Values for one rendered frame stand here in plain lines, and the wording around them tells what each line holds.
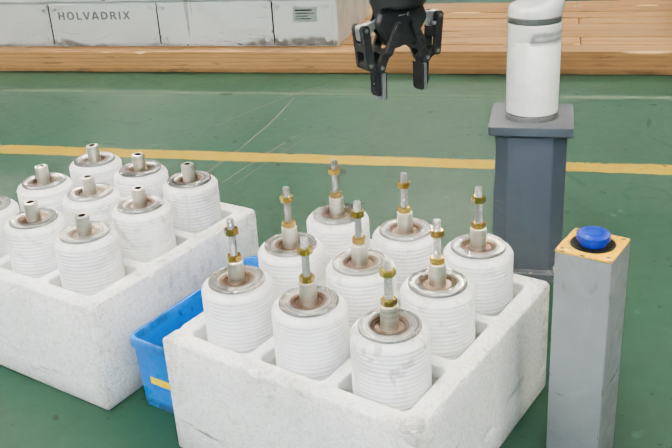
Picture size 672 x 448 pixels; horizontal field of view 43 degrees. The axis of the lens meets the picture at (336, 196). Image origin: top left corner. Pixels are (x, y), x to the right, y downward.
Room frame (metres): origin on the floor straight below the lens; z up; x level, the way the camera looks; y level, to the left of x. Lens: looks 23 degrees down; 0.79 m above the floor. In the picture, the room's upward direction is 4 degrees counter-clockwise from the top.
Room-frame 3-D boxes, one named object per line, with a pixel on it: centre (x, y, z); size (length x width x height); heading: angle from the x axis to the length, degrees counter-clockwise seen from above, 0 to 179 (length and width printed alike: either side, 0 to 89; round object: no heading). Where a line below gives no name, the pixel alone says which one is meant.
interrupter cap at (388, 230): (1.13, -0.10, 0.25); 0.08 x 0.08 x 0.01
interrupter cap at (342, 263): (1.04, -0.03, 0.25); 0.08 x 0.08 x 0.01
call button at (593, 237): (0.93, -0.31, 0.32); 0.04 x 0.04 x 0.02
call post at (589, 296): (0.93, -0.31, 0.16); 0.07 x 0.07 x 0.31; 54
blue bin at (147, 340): (1.19, 0.20, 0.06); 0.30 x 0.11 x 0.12; 146
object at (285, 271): (1.11, 0.07, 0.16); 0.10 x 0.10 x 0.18
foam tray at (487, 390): (1.04, -0.03, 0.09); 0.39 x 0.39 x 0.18; 54
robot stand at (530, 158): (1.48, -0.36, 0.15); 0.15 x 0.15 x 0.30; 75
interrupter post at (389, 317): (0.87, -0.05, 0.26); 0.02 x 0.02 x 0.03
